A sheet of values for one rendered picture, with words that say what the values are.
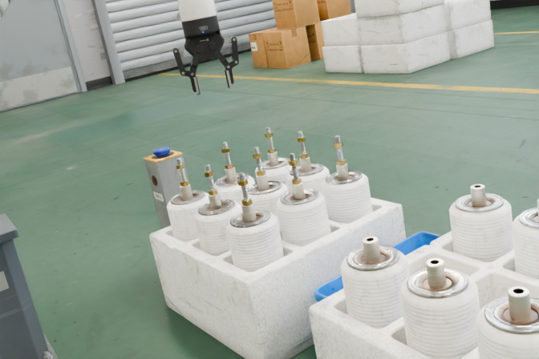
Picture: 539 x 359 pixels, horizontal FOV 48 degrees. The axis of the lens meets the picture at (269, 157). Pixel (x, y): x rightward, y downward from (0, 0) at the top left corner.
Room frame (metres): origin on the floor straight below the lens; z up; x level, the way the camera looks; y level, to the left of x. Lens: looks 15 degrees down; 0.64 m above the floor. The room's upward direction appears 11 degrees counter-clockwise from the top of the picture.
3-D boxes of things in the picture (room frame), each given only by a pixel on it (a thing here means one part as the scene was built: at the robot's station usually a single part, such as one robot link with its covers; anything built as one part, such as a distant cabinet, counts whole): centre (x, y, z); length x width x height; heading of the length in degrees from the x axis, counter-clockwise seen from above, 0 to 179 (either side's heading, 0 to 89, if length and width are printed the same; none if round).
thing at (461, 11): (4.10, -1.35, 0.27); 0.39 x 0.39 x 0.18; 31
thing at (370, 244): (0.79, -0.12, 0.26); 0.02 x 0.02 x 0.03
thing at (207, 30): (1.30, 0.09, 0.57); 0.08 x 0.08 x 0.09
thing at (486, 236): (0.91, -0.32, 0.16); 0.10 x 0.10 x 0.18
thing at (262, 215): (1.03, 0.06, 0.25); 0.08 x 0.08 x 0.01
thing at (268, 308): (1.20, 0.02, 0.09); 0.39 x 0.39 x 0.18; 34
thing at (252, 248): (1.03, 0.06, 0.16); 0.10 x 0.10 x 0.18
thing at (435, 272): (0.69, -0.18, 0.26); 0.02 x 0.02 x 0.03
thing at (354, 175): (1.17, -0.14, 0.25); 0.08 x 0.08 x 0.01
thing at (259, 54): (5.40, -0.20, 0.15); 0.30 x 0.24 x 0.30; 118
